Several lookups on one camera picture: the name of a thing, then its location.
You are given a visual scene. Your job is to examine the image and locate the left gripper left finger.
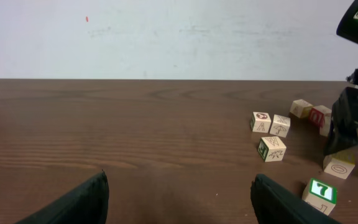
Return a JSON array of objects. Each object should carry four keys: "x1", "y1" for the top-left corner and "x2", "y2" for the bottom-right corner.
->
[{"x1": 18, "y1": 171, "x2": 109, "y2": 224}]

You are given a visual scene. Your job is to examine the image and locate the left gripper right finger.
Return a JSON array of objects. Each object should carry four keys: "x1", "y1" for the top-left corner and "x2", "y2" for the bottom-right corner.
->
[{"x1": 250, "y1": 174, "x2": 339, "y2": 224}]

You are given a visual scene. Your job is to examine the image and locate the yellow top wooden block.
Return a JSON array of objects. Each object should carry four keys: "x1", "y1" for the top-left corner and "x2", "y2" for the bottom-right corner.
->
[{"x1": 323, "y1": 151, "x2": 356, "y2": 179}]

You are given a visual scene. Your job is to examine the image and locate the white block centre right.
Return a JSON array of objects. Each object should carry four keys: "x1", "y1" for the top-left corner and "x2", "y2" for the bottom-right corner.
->
[{"x1": 319, "y1": 116, "x2": 331, "y2": 137}]

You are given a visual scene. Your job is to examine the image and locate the tan block red side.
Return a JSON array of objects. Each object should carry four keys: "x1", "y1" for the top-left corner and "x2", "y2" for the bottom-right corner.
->
[{"x1": 308, "y1": 105, "x2": 332, "y2": 127}]

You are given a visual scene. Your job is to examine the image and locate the green number seven block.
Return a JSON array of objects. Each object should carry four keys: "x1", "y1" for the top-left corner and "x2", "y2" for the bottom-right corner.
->
[{"x1": 302, "y1": 178, "x2": 337, "y2": 215}]

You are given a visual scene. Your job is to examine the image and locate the white block lower left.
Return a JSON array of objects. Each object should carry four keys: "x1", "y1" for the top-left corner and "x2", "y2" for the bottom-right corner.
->
[{"x1": 257, "y1": 136, "x2": 287, "y2": 162}]

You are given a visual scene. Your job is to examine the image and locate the tan block yellow side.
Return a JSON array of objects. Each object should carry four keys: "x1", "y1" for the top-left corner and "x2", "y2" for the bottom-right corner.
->
[{"x1": 290, "y1": 99, "x2": 313, "y2": 118}]

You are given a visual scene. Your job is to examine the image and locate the umbrella blue edged block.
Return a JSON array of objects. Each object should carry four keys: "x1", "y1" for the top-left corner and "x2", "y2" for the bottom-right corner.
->
[{"x1": 270, "y1": 114, "x2": 291, "y2": 138}]

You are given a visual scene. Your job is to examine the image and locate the ball picture white block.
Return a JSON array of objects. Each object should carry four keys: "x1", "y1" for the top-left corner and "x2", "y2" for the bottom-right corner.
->
[{"x1": 250, "y1": 112, "x2": 272, "y2": 133}]

